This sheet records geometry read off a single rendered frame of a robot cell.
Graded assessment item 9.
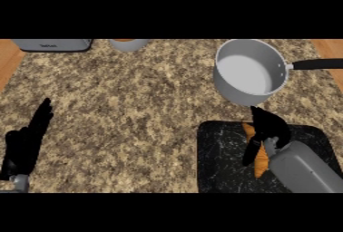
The golden brown croissant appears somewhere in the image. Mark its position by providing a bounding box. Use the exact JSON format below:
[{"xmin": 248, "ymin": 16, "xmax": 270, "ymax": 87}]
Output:
[{"xmin": 241, "ymin": 121, "xmax": 270, "ymax": 179}]

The black marble tray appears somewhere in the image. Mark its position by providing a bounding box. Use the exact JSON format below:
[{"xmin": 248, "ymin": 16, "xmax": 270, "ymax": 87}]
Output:
[{"xmin": 197, "ymin": 120, "xmax": 343, "ymax": 194}]

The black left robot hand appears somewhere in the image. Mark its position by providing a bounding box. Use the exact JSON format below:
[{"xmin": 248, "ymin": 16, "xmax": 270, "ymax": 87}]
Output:
[{"xmin": 0, "ymin": 97, "xmax": 55, "ymax": 181}]

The grey pot with black handle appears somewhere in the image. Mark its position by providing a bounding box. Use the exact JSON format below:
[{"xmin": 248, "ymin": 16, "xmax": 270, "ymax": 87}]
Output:
[{"xmin": 211, "ymin": 39, "xmax": 343, "ymax": 107}]

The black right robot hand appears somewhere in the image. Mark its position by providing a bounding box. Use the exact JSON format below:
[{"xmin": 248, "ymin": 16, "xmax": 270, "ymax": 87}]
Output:
[{"xmin": 241, "ymin": 105, "xmax": 293, "ymax": 168}]

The grey toaster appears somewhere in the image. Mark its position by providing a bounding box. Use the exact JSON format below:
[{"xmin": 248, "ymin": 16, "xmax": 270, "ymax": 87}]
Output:
[{"xmin": 9, "ymin": 39, "xmax": 93, "ymax": 53}]

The grey round container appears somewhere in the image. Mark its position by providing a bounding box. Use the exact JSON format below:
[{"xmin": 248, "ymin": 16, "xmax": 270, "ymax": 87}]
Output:
[{"xmin": 106, "ymin": 39, "xmax": 151, "ymax": 53}]

